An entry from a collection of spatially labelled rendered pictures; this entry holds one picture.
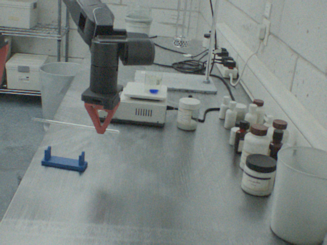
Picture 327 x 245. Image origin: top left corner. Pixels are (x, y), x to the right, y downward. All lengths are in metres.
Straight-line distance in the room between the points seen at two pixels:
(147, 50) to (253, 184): 0.36
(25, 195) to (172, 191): 0.30
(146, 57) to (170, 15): 2.79
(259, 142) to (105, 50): 0.42
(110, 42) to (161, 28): 2.83
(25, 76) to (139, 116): 2.27
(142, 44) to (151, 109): 0.37
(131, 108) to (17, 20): 2.34
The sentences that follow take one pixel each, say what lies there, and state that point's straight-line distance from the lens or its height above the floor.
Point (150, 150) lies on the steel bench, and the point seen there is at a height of 0.75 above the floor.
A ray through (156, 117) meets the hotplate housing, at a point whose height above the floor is 0.78.
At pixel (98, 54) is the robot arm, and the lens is 0.94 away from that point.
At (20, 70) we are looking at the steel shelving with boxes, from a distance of 3.50.
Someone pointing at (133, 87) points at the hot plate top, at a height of 0.84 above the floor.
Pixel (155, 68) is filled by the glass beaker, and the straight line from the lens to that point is 1.34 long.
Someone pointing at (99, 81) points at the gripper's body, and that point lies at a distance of 0.95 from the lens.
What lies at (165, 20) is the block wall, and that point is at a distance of 3.75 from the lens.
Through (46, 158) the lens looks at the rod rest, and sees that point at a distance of 1.08.
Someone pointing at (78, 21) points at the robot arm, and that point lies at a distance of 1.03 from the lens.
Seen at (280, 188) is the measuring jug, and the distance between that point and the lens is 0.87.
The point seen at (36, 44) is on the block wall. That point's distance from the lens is 3.88.
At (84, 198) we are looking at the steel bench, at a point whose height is 0.75.
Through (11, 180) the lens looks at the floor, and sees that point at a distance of 2.58.
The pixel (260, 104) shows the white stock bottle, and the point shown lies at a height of 0.83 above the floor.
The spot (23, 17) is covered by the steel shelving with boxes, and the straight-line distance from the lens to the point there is 3.53.
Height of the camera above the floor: 1.24
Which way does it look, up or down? 21 degrees down
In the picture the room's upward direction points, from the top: 6 degrees clockwise
